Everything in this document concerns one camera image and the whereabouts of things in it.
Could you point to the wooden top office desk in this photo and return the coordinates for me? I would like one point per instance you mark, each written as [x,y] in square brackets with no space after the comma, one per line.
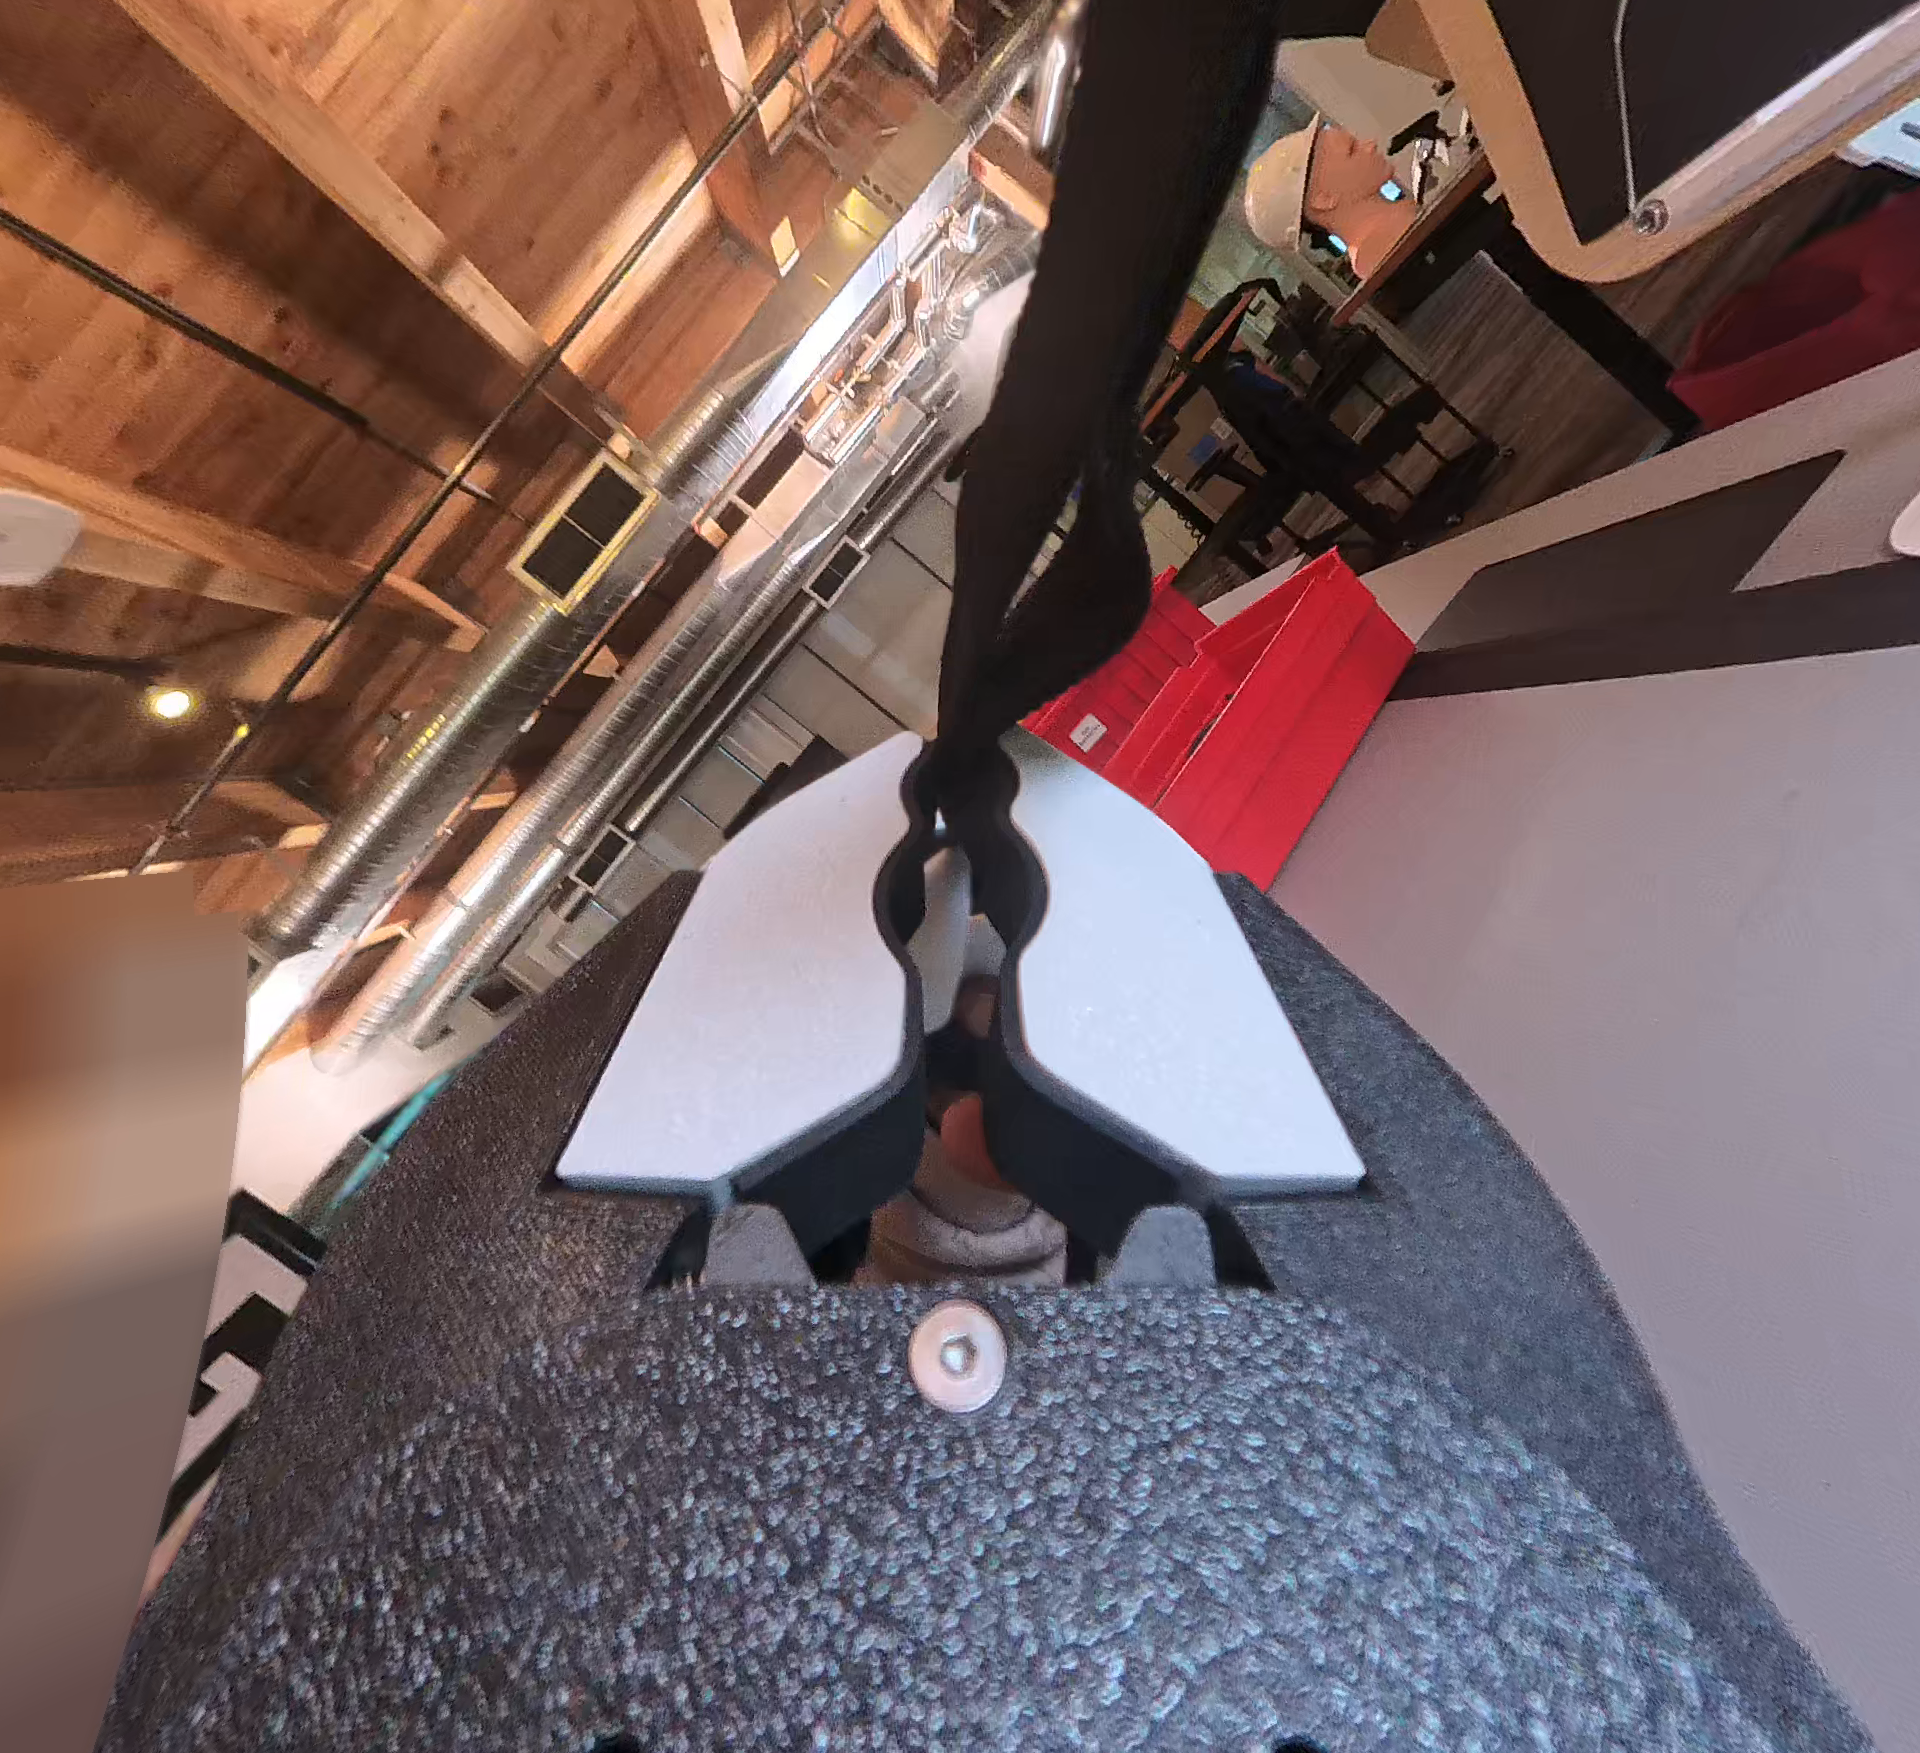
[1502,299]

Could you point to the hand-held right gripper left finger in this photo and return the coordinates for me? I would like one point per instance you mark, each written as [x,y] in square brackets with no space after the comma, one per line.
[766,1017]

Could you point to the red bag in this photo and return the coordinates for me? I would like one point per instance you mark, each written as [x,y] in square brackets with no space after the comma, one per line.
[1815,313]

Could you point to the red bin with white label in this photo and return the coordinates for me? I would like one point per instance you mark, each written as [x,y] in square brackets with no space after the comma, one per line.
[1126,702]

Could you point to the mannequin head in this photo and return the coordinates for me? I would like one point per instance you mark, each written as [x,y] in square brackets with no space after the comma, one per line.
[1367,200]

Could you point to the red open-front bin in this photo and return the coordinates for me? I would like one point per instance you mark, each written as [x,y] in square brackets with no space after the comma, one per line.
[1290,720]

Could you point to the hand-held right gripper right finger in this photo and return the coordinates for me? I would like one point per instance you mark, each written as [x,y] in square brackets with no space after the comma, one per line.
[1170,1033]

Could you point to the silver ventilation duct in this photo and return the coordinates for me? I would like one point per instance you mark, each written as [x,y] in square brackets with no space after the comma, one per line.
[495,720]

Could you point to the white hard hat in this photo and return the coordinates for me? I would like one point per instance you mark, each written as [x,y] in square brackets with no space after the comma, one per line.
[1283,187]

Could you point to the person's right hand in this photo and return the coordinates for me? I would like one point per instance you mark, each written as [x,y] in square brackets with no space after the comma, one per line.
[960,1126]

